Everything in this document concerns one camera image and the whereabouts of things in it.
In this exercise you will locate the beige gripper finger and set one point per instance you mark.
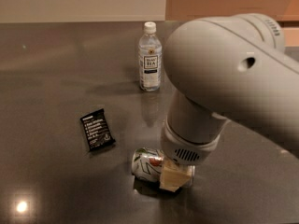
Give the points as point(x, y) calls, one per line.
point(174, 176)

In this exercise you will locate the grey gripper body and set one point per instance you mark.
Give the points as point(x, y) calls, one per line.
point(183, 149)

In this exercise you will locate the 7up soda can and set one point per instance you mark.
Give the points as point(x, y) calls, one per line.
point(147, 164)

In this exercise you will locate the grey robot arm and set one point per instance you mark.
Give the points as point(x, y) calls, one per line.
point(226, 69)

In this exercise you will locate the black snack bar wrapper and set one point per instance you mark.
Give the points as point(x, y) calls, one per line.
point(96, 129)

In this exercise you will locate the clear plastic water bottle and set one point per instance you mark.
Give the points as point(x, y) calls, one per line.
point(150, 58)

